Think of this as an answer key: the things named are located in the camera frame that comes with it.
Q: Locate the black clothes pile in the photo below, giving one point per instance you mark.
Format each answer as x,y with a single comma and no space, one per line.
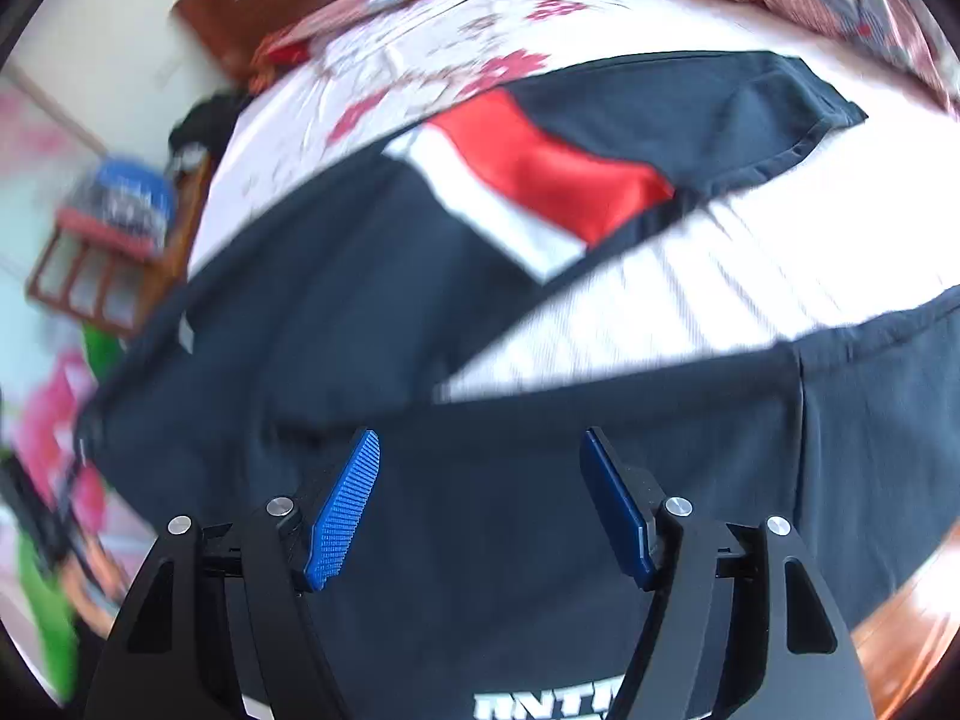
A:
202,124

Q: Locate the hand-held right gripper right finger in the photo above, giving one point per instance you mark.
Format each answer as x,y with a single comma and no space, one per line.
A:
611,510

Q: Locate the black pants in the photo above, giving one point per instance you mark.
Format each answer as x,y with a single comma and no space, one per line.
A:
465,510

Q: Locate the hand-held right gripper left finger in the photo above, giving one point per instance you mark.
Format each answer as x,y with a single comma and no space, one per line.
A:
345,510

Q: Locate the plastic bag with blue contents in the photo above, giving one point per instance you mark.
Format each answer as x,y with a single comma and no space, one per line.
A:
124,199

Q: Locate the wooden headboard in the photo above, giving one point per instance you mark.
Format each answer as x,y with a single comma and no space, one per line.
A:
225,22

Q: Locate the wooden chair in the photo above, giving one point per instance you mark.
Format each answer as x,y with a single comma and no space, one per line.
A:
97,285

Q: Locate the floral wardrobe door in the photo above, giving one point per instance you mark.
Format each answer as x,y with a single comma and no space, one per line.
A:
52,420

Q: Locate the bed with floral sheet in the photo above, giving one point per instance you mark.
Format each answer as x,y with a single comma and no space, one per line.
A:
750,277

